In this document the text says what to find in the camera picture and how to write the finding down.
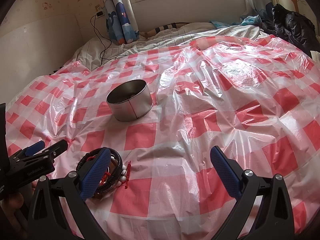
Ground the black braided bracelet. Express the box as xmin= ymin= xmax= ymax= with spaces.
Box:
xmin=77 ymin=147 xmax=123 ymax=200

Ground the white striped quilt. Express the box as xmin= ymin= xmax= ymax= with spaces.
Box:
xmin=72 ymin=25 xmax=265 ymax=72

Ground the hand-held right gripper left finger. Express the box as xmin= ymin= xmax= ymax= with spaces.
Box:
xmin=27 ymin=148 xmax=112 ymax=240

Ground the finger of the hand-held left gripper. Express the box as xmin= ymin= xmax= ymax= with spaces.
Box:
xmin=21 ymin=141 xmax=46 ymax=157
xmin=41 ymin=140 xmax=68 ymax=159

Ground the black charger cable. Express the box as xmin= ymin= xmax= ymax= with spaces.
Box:
xmin=90 ymin=14 xmax=128 ymax=62

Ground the black puffer jacket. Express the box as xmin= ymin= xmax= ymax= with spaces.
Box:
xmin=260 ymin=4 xmax=317 ymax=53

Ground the person's left hand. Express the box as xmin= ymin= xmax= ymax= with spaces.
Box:
xmin=0 ymin=181 xmax=38 ymax=213

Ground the striped pillow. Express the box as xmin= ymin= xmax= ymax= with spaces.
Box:
xmin=140 ymin=22 xmax=215 ymax=37

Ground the blue cartoon print curtain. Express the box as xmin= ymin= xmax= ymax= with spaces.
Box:
xmin=241 ymin=0 xmax=275 ymax=25
xmin=104 ymin=0 xmax=140 ymax=45

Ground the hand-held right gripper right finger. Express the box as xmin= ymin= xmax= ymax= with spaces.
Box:
xmin=210 ymin=146 xmax=294 ymax=240

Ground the red cord bracelet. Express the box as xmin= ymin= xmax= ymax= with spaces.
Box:
xmin=124 ymin=161 xmax=132 ymax=189

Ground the round metal tin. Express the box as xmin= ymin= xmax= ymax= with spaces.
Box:
xmin=106 ymin=79 xmax=154 ymax=122

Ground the red white checked plastic sheet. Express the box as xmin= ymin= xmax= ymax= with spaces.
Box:
xmin=5 ymin=34 xmax=320 ymax=240

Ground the white bead bracelet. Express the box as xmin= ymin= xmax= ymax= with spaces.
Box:
xmin=110 ymin=155 xmax=127 ymax=187

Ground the blue plastic bag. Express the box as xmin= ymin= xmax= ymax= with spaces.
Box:
xmin=210 ymin=15 xmax=263 ymax=29

